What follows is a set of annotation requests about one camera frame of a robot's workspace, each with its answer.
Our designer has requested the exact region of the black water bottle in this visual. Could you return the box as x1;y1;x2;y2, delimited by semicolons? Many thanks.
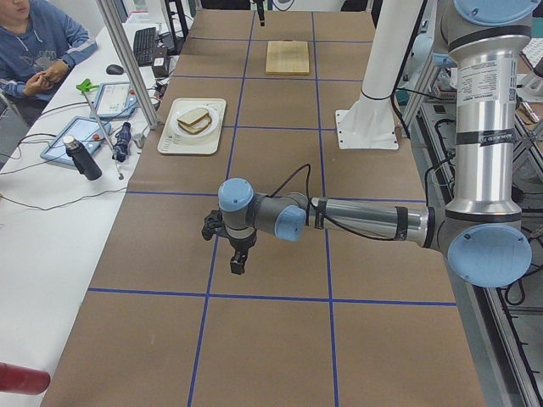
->
62;135;102;181

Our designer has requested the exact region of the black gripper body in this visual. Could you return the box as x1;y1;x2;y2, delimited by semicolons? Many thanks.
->
228;235;257;254

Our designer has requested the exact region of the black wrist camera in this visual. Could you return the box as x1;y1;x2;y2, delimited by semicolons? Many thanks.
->
201;209;227;241

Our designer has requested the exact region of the near teach pendant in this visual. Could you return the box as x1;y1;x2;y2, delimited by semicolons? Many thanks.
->
40;115;113;167

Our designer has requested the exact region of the white round plate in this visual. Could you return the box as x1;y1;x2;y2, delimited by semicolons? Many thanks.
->
168;104;220;138

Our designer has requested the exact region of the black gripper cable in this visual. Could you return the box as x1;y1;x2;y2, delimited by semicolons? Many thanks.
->
269;164;400;242

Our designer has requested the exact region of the black keyboard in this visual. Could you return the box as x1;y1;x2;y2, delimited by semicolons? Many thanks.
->
132;27;157;66

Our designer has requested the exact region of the far teach pendant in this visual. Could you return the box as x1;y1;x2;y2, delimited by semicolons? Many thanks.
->
93;82;137;120

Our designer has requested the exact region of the teach pendant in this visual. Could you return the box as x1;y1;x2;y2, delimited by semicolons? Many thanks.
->
93;82;137;120
40;115;113;167

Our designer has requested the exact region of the aluminium frame post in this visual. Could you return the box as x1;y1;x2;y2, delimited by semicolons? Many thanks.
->
96;0;159;130

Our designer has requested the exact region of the egg toast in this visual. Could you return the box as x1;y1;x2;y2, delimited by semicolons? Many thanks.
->
177;115;211;135

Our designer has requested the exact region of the white pedestal column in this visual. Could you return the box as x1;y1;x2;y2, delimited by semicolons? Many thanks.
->
335;0;426;150

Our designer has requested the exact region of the folded navy umbrella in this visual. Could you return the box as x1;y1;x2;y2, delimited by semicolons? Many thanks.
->
112;122;132;163

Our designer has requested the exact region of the bamboo cutting board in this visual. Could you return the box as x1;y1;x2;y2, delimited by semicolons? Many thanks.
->
266;40;310;75

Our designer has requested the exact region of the metal grabber stick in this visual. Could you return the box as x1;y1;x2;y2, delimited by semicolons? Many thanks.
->
76;78;125;181

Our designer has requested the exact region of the bread slice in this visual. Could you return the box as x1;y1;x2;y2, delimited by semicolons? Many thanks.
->
177;108;209;126

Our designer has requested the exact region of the cream bear tray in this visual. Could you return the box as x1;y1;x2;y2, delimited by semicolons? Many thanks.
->
157;98;227;155

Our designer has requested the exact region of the person in blue hoodie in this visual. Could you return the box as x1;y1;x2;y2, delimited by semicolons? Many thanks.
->
1;1;97;125

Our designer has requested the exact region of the black computer mouse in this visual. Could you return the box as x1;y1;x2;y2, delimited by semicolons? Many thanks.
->
106;64;124;75

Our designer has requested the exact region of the red cylinder bottle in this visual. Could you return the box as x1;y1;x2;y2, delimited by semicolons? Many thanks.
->
1;362;51;395

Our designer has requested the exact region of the person's hand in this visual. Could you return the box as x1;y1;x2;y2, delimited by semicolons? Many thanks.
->
23;60;69;97

